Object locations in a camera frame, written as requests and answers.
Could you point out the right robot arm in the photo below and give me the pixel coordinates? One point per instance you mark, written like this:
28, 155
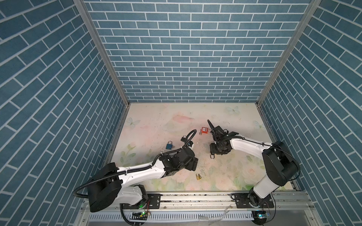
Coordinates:
280, 165

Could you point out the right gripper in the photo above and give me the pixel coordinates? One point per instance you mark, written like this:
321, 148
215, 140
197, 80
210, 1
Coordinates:
212, 150

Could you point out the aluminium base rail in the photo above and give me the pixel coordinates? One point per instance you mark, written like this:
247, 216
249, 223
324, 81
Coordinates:
221, 208

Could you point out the blue padlock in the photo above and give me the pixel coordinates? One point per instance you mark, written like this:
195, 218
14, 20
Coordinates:
169, 145

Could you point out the red padlock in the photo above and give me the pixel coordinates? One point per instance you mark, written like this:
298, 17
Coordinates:
204, 130

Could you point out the small brass padlock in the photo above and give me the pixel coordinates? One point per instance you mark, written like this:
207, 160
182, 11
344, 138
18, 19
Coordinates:
198, 176

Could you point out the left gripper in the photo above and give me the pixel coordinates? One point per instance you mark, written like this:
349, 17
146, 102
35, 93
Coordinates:
193, 165

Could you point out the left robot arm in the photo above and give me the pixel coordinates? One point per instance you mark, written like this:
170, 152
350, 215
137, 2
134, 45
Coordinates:
123, 185

